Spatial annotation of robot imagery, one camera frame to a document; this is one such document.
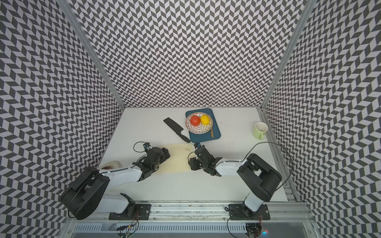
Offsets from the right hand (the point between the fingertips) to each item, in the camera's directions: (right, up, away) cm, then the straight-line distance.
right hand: (192, 164), depth 89 cm
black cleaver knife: (-13, +21, +20) cm, 31 cm away
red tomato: (+2, +27, +15) cm, 31 cm away
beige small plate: (-47, 0, -1) cm, 47 cm away
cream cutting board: (-9, +1, +2) cm, 9 cm away
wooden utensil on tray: (+14, +18, +15) cm, 27 cm away
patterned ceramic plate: (+6, +21, +16) cm, 27 cm away
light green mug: (+46, +21, +9) cm, 51 cm away
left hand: (-18, +5, +3) cm, 19 cm away
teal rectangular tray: (+3, +15, +13) cm, 20 cm away
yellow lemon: (+9, +28, +17) cm, 33 cm away
